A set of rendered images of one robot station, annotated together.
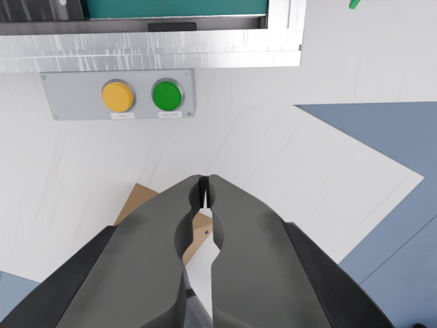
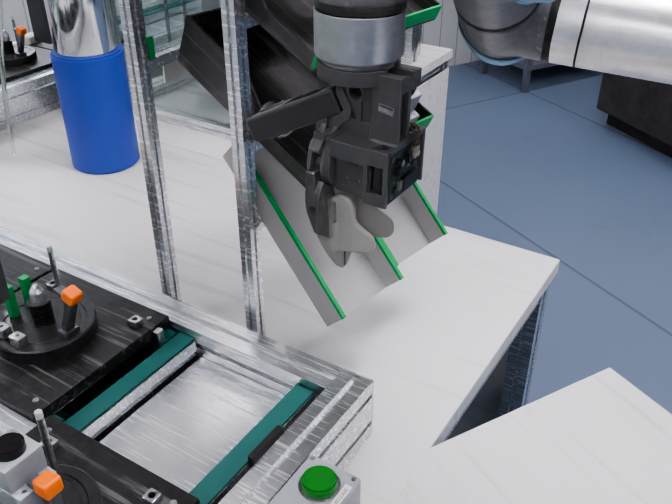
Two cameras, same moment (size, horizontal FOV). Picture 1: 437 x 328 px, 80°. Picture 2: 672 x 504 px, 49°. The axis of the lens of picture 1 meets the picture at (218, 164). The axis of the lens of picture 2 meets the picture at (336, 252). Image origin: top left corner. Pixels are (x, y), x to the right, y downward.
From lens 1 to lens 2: 0.73 m
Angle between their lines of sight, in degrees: 75
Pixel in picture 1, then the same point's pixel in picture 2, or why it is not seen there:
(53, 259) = not seen: outside the picture
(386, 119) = not seen: outside the picture
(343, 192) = (602, 443)
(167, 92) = (315, 474)
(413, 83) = (470, 353)
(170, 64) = (293, 466)
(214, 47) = (308, 431)
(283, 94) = (411, 449)
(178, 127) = not seen: outside the picture
